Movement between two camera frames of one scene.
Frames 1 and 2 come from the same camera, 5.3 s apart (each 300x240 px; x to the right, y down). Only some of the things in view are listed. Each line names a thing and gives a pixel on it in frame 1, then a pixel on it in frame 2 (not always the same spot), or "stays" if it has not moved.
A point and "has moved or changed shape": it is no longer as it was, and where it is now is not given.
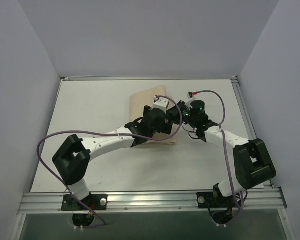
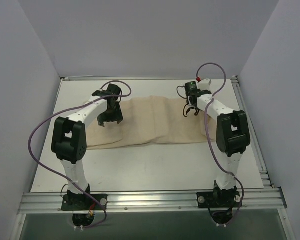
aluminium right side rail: x=250 y=130 stays
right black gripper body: x=181 y=110 to x=191 y=102
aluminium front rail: x=141 y=202 stays
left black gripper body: x=168 y=122 to x=110 y=117
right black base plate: x=208 y=200 stays
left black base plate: x=93 y=202 stays
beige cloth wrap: x=137 y=102 has moved or changed shape
